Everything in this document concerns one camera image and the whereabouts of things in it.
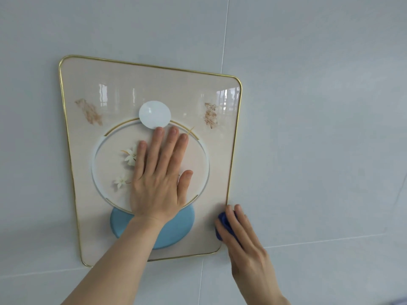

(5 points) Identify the person's left hand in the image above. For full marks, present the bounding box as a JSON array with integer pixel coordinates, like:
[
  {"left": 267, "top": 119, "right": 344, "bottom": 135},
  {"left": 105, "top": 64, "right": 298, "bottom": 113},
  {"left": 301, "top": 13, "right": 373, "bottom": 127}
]
[{"left": 129, "top": 125, "right": 194, "bottom": 223}]

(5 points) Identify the person's right hand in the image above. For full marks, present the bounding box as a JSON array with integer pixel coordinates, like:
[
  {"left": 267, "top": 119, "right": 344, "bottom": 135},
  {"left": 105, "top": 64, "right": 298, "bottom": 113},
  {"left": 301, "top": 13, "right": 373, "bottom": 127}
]
[{"left": 215, "top": 204, "right": 282, "bottom": 305}]

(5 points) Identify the blue cloth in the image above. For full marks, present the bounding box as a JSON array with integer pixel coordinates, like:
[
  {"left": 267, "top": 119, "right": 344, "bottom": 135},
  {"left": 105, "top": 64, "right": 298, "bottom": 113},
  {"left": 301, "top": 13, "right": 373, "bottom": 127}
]
[{"left": 215, "top": 211, "right": 242, "bottom": 246}]

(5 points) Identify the gold-framed floral wall picture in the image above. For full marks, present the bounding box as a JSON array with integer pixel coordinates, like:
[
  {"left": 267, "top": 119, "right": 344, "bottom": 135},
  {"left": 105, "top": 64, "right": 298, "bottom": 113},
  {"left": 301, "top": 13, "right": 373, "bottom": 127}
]
[{"left": 58, "top": 55, "right": 243, "bottom": 268}]

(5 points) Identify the person's left forearm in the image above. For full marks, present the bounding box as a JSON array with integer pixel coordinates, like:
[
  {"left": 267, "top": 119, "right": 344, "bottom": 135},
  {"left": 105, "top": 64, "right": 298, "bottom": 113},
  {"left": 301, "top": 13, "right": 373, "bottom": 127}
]
[{"left": 62, "top": 216, "right": 166, "bottom": 305}]

